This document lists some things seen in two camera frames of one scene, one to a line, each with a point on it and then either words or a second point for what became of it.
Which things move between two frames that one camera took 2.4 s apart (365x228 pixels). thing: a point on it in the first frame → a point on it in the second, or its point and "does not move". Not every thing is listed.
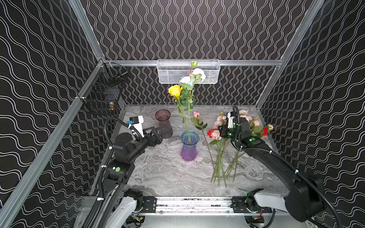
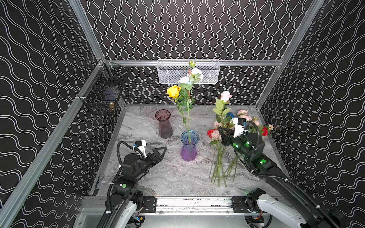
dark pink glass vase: [163, 116] does not move
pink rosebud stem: [198, 121] → [220, 112]
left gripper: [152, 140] → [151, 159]
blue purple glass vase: [189, 139] does not move
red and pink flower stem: [215, 134] does not move
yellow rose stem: [175, 91] does not move
